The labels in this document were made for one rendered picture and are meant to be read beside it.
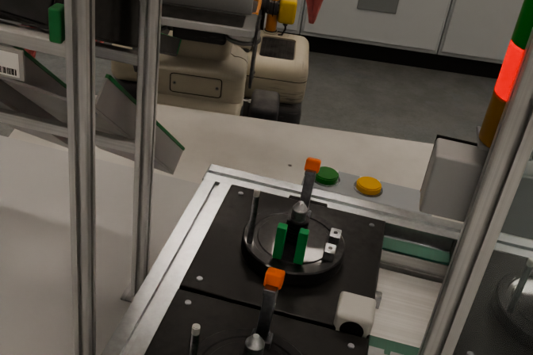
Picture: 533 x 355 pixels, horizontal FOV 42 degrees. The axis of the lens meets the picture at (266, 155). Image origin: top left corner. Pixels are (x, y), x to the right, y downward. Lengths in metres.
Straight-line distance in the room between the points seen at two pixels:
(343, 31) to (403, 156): 2.60
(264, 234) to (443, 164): 0.33
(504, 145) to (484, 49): 3.51
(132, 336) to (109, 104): 0.27
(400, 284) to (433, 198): 0.33
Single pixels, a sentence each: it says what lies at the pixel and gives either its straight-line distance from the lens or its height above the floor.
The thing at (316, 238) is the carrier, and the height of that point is 0.99.
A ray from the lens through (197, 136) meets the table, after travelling 1.38.
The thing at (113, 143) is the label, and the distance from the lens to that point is 0.88.
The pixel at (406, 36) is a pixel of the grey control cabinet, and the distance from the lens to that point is 4.04.
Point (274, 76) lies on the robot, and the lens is 1.87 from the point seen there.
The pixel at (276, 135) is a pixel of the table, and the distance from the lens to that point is 1.42.
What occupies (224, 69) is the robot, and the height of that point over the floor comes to 0.89.
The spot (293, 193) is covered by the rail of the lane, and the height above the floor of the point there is 0.96.
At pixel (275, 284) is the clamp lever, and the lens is 0.75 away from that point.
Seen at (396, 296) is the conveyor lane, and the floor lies 0.92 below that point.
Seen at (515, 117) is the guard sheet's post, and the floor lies 1.31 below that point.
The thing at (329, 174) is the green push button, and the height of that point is 0.97.
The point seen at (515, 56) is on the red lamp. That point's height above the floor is 1.35.
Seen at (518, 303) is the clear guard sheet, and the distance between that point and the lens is 0.76.
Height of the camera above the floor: 1.57
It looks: 32 degrees down
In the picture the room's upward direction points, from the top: 9 degrees clockwise
